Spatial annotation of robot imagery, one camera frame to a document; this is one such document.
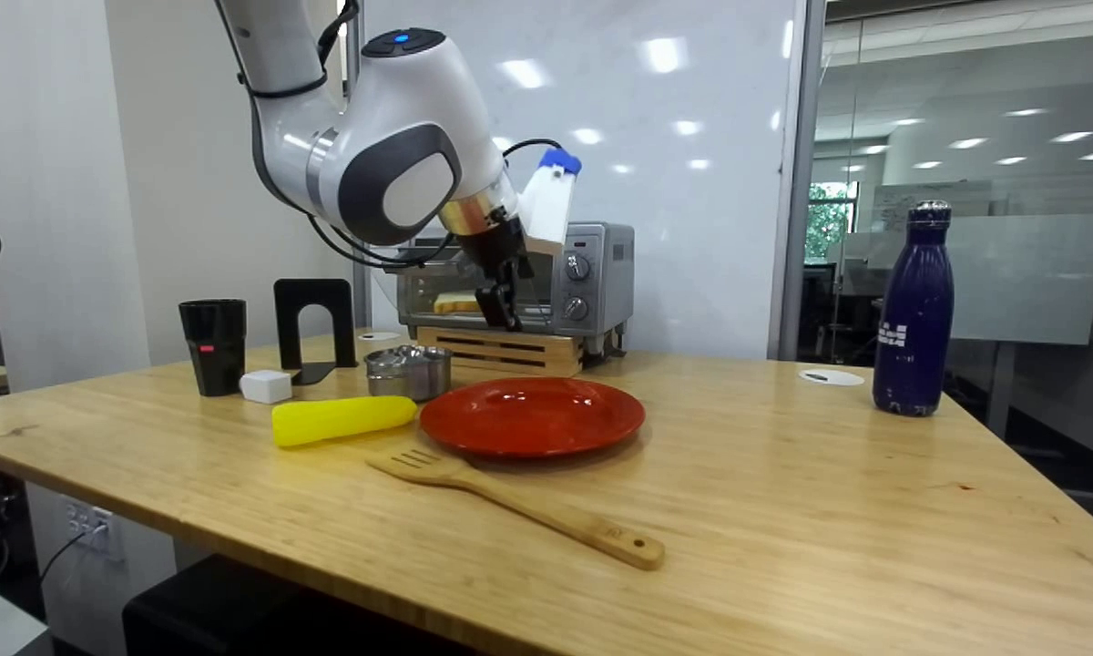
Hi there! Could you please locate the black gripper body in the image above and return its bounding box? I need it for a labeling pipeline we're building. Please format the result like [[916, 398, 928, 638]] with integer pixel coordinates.
[[457, 214, 532, 292]]

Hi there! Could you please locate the glass oven door with handle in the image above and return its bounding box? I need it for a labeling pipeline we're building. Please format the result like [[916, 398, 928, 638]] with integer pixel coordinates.
[[396, 232, 562, 331]]

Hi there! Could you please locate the wooden slotted spatula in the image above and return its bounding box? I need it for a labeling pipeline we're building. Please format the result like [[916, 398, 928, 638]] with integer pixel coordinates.
[[366, 443, 672, 577]]

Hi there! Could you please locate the silver toaster oven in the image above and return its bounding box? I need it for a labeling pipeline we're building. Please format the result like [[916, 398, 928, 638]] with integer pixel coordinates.
[[394, 214, 638, 343]]

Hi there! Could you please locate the wooden slatted crate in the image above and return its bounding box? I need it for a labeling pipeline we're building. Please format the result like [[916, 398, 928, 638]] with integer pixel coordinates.
[[408, 321, 630, 379]]

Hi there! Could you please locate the small steel pot with lid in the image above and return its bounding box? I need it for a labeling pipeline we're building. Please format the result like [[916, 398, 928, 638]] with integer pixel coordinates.
[[362, 343, 457, 406]]

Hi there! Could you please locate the red plate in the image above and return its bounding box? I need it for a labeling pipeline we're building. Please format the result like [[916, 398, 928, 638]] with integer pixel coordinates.
[[418, 376, 650, 463]]

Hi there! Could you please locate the yellow toy corn cob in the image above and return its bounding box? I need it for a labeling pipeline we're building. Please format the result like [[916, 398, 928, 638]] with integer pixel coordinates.
[[267, 395, 423, 451]]

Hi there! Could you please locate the framed whiteboard panel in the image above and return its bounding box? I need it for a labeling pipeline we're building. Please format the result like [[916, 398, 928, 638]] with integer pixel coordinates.
[[345, 0, 831, 366]]

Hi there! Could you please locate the black metal bookend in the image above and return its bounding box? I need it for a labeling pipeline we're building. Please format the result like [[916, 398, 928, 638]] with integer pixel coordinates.
[[271, 279, 362, 392]]

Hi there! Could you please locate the small white block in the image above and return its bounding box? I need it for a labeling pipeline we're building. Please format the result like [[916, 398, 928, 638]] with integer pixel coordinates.
[[237, 370, 300, 407]]

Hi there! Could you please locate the black plastic tumbler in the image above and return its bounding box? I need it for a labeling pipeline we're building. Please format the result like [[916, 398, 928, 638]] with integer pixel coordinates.
[[175, 297, 252, 400]]

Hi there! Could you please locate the dark blue water bottle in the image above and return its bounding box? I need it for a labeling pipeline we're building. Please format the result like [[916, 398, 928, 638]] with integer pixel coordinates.
[[870, 201, 957, 424]]

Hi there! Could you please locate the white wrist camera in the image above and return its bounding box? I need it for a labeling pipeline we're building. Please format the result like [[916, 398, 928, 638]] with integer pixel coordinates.
[[515, 147, 588, 247]]

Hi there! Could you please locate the white table cable grommet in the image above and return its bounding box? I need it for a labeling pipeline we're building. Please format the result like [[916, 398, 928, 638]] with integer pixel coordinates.
[[797, 366, 866, 395]]

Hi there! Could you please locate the white wall power outlet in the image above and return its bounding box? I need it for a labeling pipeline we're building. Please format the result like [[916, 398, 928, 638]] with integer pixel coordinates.
[[68, 507, 122, 563]]

